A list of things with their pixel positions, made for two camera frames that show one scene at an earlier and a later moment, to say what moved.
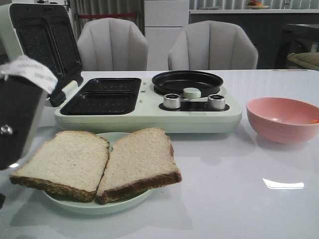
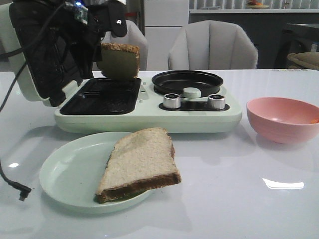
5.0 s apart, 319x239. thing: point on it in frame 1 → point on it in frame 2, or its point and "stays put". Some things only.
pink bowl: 283,120 stays put
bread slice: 71,166 → 119,61
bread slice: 140,161 stays put
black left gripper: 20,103 → 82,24
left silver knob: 171,101 stays put
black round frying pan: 209,83 stays put
